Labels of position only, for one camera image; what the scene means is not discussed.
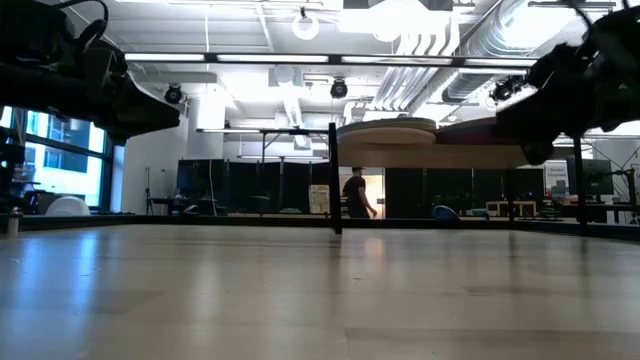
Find white chair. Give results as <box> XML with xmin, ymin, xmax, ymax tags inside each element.
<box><xmin>44</xmin><ymin>195</ymin><xmax>92</xmax><ymax>217</ymax></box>

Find overhead light bar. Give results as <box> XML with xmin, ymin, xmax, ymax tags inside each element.
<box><xmin>122</xmin><ymin>49</ymin><xmax>539</xmax><ymax>71</ymax></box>

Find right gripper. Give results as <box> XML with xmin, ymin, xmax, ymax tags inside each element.
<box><xmin>495</xmin><ymin>42</ymin><xmax>616</xmax><ymax>166</ymax></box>

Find black computer monitor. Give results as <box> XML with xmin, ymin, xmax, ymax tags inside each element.
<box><xmin>566</xmin><ymin>158</ymin><xmax>615</xmax><ymax>197</ymax></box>

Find small white cup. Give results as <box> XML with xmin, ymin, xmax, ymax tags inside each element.
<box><xmin>4</xmin><ymin>209</ymin><xmax>22</xmax><ymax>239</ymax></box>

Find black equipment stand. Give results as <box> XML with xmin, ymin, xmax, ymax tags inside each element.
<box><xmin>0</xmin><ymin>134</ymin><xmax>50</xmax><ymax>215</ymax></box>

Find green plate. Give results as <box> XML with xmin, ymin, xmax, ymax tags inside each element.
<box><xmin>337</xmin><ymin>116</ymin><xmax>438</xmax><ymax>134</ymax></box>

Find low wooden bench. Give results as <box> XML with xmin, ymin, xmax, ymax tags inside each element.
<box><xmin>485</xmin><ymin>200</ymin><xmax>540</xmax><ymax>219</ymax></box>

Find poster sign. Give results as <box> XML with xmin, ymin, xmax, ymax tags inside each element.
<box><xmin>309</xmin><ymin>184</ymin><xmax>331</xmax><ymax>216</ymax></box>

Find black ceiling spotlight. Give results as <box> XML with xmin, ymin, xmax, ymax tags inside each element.
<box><xmin>329</xmin><ymin>78</ymin><xmax>350</xmax><ymax>100</ymax></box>
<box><xmin>163</xmin><ymin>83</ymin><xmax>184</xmax><ymax>106</ymax></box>

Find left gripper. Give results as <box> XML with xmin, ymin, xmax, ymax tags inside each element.
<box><xmin>74</xmin><ymin>44</ymin><xmax>181</xmax><ymax>145</ymax></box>

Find black frame wooden shelf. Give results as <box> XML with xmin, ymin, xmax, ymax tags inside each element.
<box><xmin>327</xmin><ymin>122</ymin><xmax>587</xmax><ymax>237</ymax></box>

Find silver ventilation duct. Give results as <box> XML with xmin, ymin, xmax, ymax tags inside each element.
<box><xmin>442</xmin><ymin>0</ymin><xmax>566</xmax><ymax>104</ymax></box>

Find black metal rack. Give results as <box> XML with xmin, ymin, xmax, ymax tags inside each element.
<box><xmin>258</xmin><ymin>127</ymin><xmax>332</xmax><ymax>217</ymax></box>

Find blue chair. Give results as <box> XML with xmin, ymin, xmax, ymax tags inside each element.
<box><xmin>430</xmin><ymin>203</ymin><xmax>461</xmax><ymax>221</ymax></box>

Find white ring lamp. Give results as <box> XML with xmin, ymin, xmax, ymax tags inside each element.
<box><xmin>291</xmin><ymin>9</ymin><xmax>321</xmax><ymax>42</ymax></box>

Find black ceiling track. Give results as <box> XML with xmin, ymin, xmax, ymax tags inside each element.
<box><xmin>527</xmin><ymin>0</ymin><xmax>617</xmax><ymax>14</ymax></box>

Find black partition screen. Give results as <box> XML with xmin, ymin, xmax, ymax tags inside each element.
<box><xmin>175</xmin><ymin>158</ymin><xmax>331</xmax><ymax>217</ymax></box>
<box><xmin>384</xmin><ymin>167</ymin><xmax>532</xmax><ymax>220</ymax></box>

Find large window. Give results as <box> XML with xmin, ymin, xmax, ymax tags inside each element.
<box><xmin>0</xmin><ymin>107</ymin><xmax>121</xmax><ymax>214</ymax></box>

